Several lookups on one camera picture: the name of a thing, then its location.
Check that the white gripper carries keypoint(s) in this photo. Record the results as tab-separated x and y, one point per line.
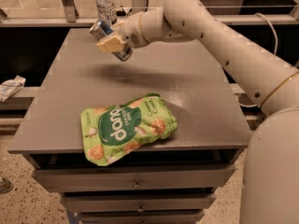
130	32

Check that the silver blue redbull can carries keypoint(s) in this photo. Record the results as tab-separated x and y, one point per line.
109	41

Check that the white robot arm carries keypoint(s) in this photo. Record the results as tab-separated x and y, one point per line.
270	193

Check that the clear plastic water bottle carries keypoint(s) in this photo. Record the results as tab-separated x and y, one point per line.
107	10

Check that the green dang chips bag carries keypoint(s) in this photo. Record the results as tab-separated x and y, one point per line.
110	133

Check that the white wipes packet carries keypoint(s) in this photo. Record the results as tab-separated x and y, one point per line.
10	87

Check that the grey drawer cabinet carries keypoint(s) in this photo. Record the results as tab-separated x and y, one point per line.
170	181

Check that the dark shoe tip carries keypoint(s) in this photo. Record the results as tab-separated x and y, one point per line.
5	185

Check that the grey metal railing frame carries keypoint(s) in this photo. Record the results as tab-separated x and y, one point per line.
45	13

